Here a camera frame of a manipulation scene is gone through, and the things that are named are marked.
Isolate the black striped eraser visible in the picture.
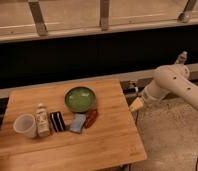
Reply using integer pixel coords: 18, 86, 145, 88
50, 111, 66, 132

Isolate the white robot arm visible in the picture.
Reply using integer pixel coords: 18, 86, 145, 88
130, 64, 198, 112

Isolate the green round plate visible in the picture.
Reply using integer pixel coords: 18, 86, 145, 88
64, 86, 96, 113

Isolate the blue sponge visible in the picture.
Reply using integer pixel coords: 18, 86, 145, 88
70, 114, 86, 134

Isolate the clear bottle on ledge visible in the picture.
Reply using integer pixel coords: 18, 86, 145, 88
175, 51, 187, 64

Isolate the small white bottle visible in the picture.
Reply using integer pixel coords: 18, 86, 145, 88
36, 103, 50, 137

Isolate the white plastic cup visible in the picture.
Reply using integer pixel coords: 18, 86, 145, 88
13, 114, 37, 138

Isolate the right metal bracket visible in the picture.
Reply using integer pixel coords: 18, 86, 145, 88
178, 0, 197, 23

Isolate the metal bracket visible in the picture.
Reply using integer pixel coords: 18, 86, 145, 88
28, 0, 48, 36
100, 0, 110, 31
178, 0, 197, 23

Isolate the middle metal bracket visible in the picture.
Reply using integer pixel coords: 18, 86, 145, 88
100, 0, 110, 31

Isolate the left metal bracket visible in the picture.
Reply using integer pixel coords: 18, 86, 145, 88
28, 0, 48, 36

